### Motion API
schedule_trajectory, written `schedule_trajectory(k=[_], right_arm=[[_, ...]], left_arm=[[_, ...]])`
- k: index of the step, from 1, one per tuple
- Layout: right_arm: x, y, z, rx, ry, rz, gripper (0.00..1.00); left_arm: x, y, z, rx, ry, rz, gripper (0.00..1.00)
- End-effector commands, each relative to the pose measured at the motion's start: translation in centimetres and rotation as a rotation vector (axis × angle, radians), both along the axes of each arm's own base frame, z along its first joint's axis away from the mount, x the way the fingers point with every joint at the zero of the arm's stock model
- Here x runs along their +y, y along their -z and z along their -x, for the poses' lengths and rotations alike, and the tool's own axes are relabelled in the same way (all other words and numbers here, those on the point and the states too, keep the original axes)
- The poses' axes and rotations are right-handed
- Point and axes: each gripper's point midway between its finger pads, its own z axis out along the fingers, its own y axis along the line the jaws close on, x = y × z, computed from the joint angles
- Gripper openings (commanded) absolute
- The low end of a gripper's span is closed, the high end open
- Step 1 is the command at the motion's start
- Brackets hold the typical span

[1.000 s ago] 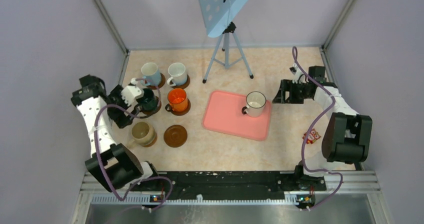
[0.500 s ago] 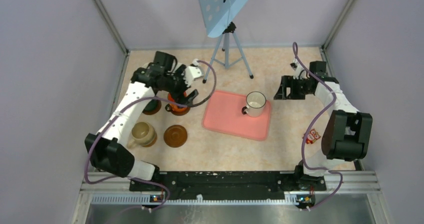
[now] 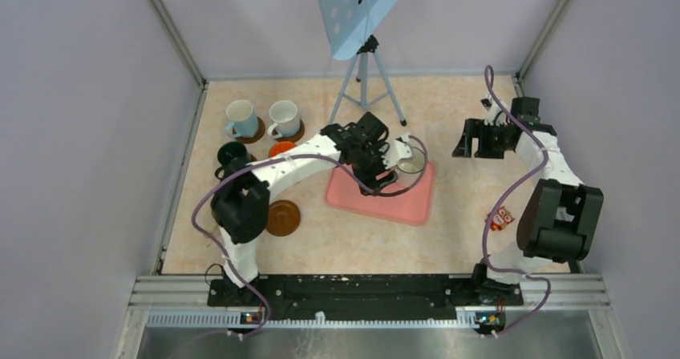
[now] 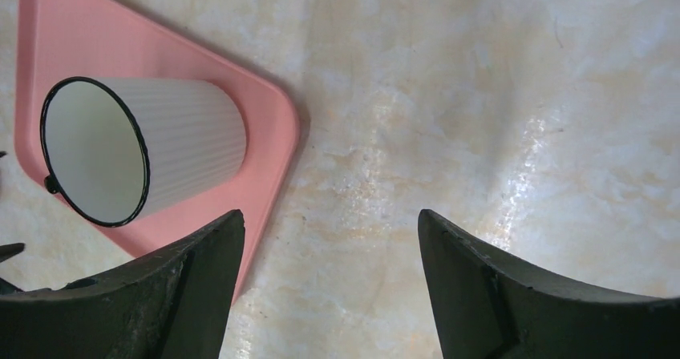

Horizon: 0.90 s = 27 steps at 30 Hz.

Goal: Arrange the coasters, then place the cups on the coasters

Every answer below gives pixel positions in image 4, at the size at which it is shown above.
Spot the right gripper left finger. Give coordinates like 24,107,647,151
1,210,245,358

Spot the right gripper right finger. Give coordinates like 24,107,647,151
418,209,679,358

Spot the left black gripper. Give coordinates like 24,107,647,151
0,149,26,294

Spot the white ribbed dark-rimmed mug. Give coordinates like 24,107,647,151
39,76,248,228

